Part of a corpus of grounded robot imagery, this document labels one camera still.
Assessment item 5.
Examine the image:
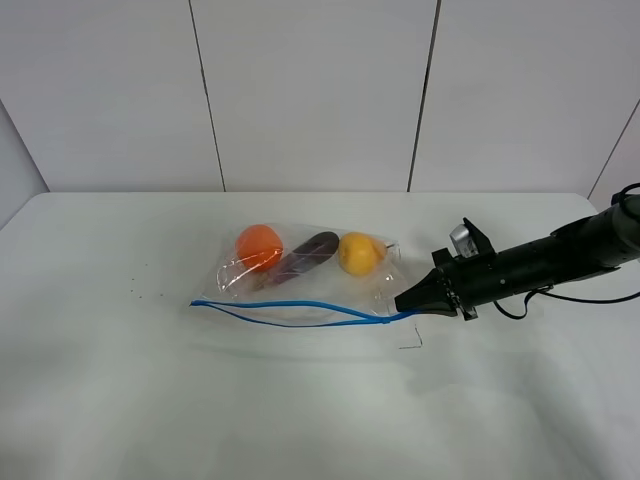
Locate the purple eggplant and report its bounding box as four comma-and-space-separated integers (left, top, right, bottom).
253, 231, 340, 291

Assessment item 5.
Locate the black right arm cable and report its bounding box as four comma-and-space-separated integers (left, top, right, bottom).
492, 182, 640, 320

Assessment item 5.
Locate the yellow pear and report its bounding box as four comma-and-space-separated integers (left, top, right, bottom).
338, 232, 387, 277

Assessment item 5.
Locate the orange fruit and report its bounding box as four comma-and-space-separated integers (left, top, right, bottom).
235, 224, 284, 273

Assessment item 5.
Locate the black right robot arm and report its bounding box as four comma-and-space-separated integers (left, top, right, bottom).
394, 183, 639, 320

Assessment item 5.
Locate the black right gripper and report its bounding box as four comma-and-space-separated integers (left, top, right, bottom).
394, 217, 496, 321

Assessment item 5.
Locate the clear zip bag blue seal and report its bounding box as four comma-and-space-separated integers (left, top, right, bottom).
191, 224, 408, 328

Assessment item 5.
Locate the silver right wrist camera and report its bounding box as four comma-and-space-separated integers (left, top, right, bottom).
449, 224, 477, 258

